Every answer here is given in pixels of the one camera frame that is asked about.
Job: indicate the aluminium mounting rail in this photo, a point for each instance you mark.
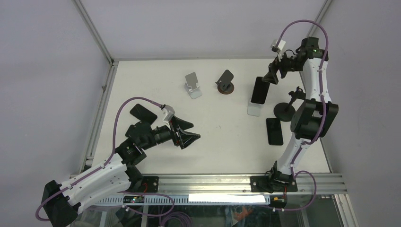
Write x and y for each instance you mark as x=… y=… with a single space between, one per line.
x=177 y=184

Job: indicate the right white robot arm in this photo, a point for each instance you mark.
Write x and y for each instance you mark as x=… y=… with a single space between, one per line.
x=314 y=116

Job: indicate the black round-base clamp stand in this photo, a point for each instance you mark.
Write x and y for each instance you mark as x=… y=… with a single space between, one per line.
x=285 y=111

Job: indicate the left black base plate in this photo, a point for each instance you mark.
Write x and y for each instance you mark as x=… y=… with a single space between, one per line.
x=149 y=184

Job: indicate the silver phone stand right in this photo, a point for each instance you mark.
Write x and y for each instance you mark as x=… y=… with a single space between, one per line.
x=254 y=109

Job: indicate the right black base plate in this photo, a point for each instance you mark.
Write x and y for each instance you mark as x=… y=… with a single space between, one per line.
x=264 y=184

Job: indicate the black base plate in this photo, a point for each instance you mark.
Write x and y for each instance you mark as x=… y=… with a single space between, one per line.
x=264 y=184
x=149 y=184

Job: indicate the silver phone stand left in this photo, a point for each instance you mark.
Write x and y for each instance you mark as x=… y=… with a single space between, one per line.
x=192 y=86

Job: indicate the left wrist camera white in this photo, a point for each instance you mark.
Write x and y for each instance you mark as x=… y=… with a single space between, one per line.
x=169 y=113

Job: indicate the white slotted cable duct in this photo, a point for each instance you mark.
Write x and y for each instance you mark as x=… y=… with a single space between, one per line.
x=191 y=199

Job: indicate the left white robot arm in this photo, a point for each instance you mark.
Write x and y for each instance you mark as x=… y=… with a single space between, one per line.
x=63 y=202

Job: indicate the silver phone stand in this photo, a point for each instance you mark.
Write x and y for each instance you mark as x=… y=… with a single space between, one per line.
x=192 y=86
x=254 y=109

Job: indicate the black stand wooden base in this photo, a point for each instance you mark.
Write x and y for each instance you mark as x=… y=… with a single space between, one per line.
x=224 y=83

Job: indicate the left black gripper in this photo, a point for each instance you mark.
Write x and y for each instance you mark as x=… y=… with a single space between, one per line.
x=183 y=138

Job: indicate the black phone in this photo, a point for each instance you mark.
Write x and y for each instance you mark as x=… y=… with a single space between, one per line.
x=143 y=114
x=274 y=132
x=260 y=91

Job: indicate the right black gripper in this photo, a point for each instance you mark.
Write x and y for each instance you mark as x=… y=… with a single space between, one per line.
x=274 y=67

